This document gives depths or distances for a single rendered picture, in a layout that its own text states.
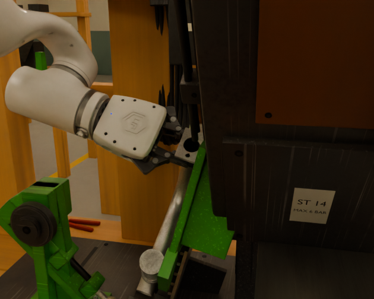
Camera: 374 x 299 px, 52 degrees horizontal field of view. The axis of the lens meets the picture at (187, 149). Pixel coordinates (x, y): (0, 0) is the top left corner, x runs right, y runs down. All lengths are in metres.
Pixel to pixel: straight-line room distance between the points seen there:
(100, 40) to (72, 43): 11.15
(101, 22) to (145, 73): 10.92
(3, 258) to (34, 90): 0.52
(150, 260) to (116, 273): 0.31
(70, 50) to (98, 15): 11.14
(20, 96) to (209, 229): 0.37
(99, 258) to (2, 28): 0.58
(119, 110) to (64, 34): 0.15
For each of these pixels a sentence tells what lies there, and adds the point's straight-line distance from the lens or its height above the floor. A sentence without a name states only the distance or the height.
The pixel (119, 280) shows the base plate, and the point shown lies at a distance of 0.89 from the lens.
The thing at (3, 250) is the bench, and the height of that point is 0.88.
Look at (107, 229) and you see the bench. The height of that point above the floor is 0.88.
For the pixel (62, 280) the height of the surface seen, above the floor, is 1.00.
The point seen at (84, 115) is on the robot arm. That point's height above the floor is 1.29.
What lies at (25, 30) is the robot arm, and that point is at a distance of 0.61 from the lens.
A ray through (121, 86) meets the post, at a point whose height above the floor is 1.29.
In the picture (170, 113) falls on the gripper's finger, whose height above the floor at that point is 1.28.
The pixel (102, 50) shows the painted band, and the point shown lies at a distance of 11.83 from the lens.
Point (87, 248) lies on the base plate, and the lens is 1.01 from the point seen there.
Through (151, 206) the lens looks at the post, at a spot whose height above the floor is 0.99.
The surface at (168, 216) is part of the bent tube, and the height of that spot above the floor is 1.09.
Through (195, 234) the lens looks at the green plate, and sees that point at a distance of 0.57.
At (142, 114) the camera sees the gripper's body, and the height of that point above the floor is 1.28.
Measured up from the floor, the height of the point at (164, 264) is 1.10.
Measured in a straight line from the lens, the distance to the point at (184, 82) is 0.47.
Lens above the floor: 1.43
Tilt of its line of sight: 18 degrees down
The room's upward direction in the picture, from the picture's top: straight up
